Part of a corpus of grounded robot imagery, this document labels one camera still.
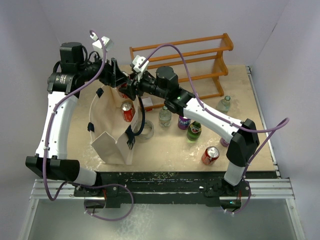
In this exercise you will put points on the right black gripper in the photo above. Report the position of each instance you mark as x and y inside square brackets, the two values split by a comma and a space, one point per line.
[130, 90]

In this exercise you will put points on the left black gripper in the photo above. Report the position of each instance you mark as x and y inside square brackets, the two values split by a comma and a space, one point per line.
[111, 76]

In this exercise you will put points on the red cola can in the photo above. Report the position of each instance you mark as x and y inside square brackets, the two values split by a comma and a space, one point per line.
[210, 155]
[123, 91]
[128, 111]

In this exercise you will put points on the clear glass bottle green cap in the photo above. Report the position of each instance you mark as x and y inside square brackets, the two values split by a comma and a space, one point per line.
[165, 117]

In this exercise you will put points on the beige canvas tote bag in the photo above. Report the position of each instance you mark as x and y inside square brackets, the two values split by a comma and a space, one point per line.
[108, 137]

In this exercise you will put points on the purple Fanta can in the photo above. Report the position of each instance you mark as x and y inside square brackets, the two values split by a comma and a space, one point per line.
[183, 123]

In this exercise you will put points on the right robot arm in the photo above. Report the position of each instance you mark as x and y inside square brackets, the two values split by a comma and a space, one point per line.
[240, 135]

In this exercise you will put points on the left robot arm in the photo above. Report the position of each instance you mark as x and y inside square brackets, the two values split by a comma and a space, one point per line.
[69, 76]

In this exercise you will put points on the white card on shelf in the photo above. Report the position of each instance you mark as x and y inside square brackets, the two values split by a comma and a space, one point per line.
[147, 102]

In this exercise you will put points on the clear tape roll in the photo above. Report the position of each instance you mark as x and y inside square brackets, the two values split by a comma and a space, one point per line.
[148, 130]

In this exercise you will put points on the orange wooden shelf rack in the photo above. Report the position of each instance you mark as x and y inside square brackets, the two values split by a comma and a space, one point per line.
[203, 57]

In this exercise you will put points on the purple soda can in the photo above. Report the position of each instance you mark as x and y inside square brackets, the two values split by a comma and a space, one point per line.
[224, 143]

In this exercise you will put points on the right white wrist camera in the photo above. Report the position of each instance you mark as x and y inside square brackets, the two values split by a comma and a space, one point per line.
[139, 65]

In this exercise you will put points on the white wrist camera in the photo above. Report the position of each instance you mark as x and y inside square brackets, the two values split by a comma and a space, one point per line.
[139, 65]
[98, 46]

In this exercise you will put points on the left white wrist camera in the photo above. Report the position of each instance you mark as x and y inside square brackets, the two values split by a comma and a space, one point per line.
[98, 46]

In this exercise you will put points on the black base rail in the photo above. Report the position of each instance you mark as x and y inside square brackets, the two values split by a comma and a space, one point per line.
[185, 187]

